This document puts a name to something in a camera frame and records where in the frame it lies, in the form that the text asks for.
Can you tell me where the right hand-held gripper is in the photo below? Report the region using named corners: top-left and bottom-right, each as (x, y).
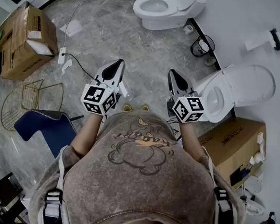
top-left (164, 68), bottom-right (208, 126)

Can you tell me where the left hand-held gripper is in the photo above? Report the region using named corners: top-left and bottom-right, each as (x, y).
top-left (79, 55), bottom-right (131, 118)

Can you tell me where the person's left forearm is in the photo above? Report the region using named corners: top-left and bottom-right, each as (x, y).
top-left (68, 110), bottom-right (107, 160)

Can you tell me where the person's right forearm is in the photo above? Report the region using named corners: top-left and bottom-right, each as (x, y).
top-left (174, 120), bottom-right (211, 165)

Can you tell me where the round grey floor drain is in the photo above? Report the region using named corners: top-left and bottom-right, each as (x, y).
top-left (203, 56), bottom-right (217, 67)

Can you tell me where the white toilet with button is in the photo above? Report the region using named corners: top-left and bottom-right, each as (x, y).
top-left (193, 60), bottom-right (278, 129)

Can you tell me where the white toilet lid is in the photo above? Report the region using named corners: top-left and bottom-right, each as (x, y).
top-left (175, 0), bottom-right (207, 19)

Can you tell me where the crumpled white paper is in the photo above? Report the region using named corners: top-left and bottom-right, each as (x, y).
top-left (60, 58), bottom-right (74, 75)

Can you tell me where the white and red trash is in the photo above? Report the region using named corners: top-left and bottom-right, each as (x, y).
top-left (197, 39), bottom-right (211, 55)

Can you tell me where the white power strip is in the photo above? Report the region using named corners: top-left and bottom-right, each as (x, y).
top-left (57, 46), bottom-right (67, 66)

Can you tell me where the small white round fitting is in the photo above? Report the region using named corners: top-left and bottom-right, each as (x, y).
top-left (183, 24), bottom-right (194, 36)

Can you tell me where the white plastic packing bag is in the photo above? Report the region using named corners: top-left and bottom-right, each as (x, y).
top-left (25, 39), bottom-right (55, 56)

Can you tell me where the cardboard box with large print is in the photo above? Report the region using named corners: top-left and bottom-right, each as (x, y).
top-left (194, 113), bottom-right (268, 189)

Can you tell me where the blue chair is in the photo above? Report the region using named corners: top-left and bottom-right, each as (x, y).
top-left (11, 107), bottom-right (85, 160)

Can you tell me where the cardboard box with black print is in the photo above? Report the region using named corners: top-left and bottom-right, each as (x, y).
top-left (0, 38), bottom-right (56, 83)

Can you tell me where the person's brown printed shirt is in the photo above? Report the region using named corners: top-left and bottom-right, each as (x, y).
top-left (26, 101), bottom-right (254, 224)

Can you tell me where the open cardboard box with labels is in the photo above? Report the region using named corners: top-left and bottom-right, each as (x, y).
top-left (0, 0), bottom-right (63, 56)

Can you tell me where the white round ceramic basin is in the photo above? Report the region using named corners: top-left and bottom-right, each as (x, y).
top-left (242, 198), bottom-right (267, 217)

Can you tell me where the black power cable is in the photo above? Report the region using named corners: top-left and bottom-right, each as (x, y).
top-left (60, 53), bottom-right (104, 84)

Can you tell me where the black wire waste bin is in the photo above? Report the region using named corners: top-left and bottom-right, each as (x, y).
top-left (189, 33), bottom-right (216, 59)

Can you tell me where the white cable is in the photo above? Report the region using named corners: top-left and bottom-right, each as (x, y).
top-left (63, 0), bottom-right (88, 51)

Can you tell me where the gold wire chair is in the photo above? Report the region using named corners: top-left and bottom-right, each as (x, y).
top-left (0, 76), bottom-right (65, 136)

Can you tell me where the white harness strap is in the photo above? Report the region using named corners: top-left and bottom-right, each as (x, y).
top-left (197, 147), bottom-right (240, 224)
top-left (41, 143), bottom-right (68, 224)

